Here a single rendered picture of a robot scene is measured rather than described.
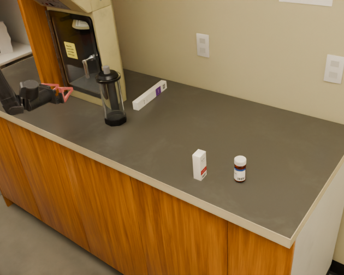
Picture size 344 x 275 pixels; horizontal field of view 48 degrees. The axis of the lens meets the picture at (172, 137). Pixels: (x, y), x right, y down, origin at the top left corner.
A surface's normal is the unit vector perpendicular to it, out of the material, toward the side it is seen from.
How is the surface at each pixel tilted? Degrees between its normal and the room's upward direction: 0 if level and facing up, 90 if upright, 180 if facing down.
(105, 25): 90
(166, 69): 90
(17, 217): 0
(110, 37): 90
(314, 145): 0
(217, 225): 90
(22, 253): 0
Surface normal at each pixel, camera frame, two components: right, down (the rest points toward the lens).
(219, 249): -0.61, 0.47
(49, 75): 0.79, 0.28
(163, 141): -0.08, -0.83
